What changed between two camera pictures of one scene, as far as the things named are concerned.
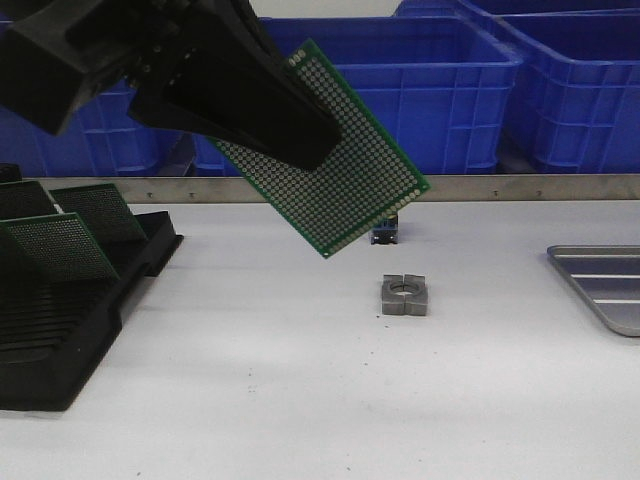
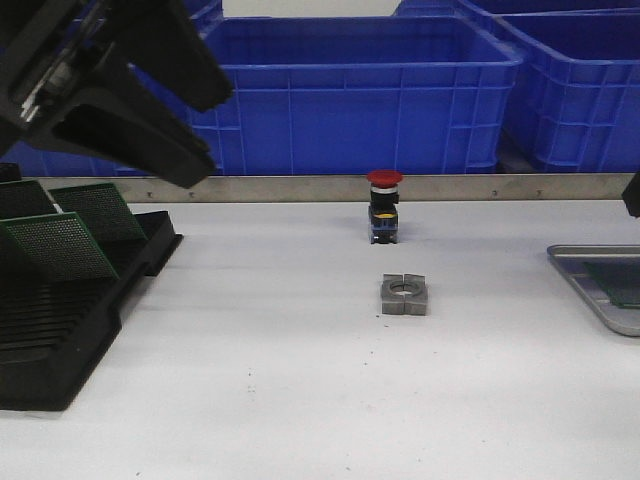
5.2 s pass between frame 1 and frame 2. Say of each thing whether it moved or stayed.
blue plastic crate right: stayed
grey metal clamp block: stayed
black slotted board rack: stayed
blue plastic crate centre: stayed
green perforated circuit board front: moved
